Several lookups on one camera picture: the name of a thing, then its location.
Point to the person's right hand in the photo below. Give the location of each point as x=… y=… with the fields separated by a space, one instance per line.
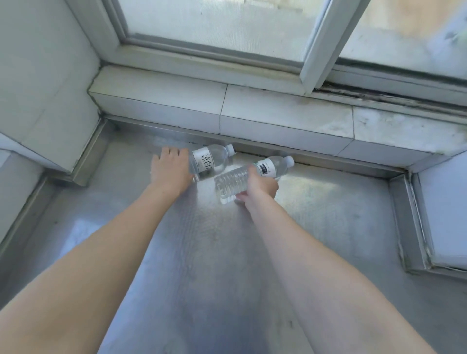
x=261 y=189

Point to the person's left hand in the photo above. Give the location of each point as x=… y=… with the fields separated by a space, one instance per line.
x=171 y=171

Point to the clear plastic water bottle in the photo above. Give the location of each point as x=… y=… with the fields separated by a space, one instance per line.
x=209 y=160
x=233 y=182

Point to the person's right forearm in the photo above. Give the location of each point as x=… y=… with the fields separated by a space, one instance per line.
x=328 y=291

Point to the person's left forearm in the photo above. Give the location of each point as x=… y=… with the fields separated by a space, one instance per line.
x=91 y=273

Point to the white framed sliding window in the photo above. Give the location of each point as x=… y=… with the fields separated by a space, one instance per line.
x=219 y=29

